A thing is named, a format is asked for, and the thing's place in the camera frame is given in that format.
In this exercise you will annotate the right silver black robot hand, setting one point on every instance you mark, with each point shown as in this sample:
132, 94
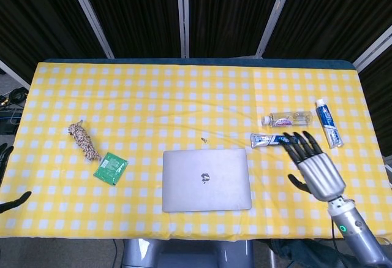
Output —
320, 173

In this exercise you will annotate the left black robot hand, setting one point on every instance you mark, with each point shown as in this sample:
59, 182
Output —
5, 163

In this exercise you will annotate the grey laptop computer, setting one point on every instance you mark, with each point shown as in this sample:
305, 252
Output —
190, 185

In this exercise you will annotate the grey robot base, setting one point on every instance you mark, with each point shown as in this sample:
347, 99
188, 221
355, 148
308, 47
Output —
186, 254

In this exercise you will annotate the blue white toothpaste tube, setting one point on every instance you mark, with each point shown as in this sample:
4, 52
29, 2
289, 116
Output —
329, 124
265, 140

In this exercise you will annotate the clear plastic water bottle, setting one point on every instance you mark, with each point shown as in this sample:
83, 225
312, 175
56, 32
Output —
291, 118

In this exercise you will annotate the green foil packet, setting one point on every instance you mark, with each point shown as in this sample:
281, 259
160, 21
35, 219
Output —
110, 168

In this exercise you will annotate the yellow white checkered tablecloth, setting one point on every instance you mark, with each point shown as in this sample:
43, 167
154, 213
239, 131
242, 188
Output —
153, 102

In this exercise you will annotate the white partition frame post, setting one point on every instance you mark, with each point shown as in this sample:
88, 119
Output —
13, 73
372, 47
183, 13
90, 13
275, 13

